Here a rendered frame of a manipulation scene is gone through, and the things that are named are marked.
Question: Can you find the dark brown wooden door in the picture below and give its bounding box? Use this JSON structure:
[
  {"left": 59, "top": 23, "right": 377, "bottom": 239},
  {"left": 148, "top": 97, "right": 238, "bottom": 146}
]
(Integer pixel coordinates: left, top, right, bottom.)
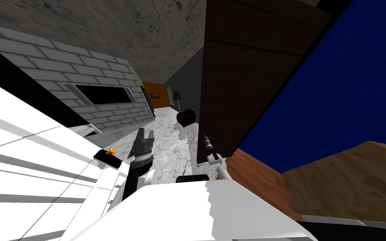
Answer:
[{"left": 196, "top": 0, "right": 333, "bottom": 164}]

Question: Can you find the dark purple armchair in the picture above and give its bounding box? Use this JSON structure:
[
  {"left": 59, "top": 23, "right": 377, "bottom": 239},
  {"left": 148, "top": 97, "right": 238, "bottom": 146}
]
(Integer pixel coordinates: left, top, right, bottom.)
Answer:
[{"left": 176, "top": 108, "right": 197, "bottom": 128}]

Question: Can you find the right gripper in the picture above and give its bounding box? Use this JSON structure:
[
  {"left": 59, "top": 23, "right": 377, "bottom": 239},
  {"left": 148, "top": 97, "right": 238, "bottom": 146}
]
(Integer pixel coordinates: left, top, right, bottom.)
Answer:
[{"left": 201, "top": 133, "right": 215, "bottom": 154}]

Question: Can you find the floor lamp with dark shade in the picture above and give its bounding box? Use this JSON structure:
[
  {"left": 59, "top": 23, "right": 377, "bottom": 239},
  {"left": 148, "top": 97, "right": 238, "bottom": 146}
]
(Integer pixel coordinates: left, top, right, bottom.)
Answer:
[{"left": 172, "top": 90, "right": 184, "bottom": 113}]

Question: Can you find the dark window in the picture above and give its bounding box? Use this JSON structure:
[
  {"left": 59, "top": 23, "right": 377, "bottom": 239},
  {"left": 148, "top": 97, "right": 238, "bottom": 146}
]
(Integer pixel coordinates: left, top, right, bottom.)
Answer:
[{"left": 66, "top": 83, "right": 137, "bottom": 106}]

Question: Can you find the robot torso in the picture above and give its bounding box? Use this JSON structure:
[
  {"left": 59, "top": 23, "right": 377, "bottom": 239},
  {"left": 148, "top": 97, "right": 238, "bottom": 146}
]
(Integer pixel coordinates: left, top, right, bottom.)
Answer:
[{"left": 60, "top": 174, "right": 318, "bottom": 241}]

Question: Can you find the white panelled door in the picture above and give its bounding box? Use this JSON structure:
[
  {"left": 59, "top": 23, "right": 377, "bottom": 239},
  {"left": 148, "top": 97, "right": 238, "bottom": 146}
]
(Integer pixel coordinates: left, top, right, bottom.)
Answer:
[{"left": 0, "top": 74, "right": 131, "bottom": 241}]

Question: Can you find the black handle with orange knob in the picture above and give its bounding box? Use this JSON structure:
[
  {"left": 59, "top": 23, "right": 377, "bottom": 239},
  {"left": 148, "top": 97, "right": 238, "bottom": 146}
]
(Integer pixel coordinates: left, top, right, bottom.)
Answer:
[{"left": 93, "top": 148, "right": 123, "bottom": 169}]

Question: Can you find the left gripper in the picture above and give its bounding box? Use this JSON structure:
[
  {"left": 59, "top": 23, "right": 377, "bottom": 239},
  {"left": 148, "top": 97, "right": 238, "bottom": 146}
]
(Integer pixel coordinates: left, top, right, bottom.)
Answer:
[{"left": 127, "top": 127, "right": 155, "bottom": 159}]

